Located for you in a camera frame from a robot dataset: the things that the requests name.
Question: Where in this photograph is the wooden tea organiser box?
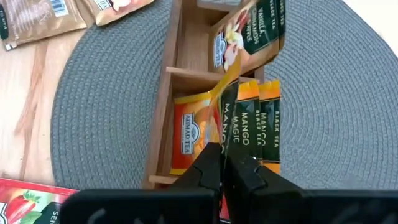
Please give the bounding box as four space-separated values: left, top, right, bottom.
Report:
141 0 284 191

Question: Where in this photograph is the grey round woven placemat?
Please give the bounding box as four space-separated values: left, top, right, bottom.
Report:
49 0 398 191

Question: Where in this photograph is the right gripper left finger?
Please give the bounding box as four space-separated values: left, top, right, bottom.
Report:
170 142 224 192

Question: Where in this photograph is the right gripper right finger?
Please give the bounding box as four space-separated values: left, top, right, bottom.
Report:
223 148 306 200

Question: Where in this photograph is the mango tea packet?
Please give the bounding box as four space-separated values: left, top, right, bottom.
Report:
258 79 282 175
235 79 264 163
208 51 243 155
169 91 225 175

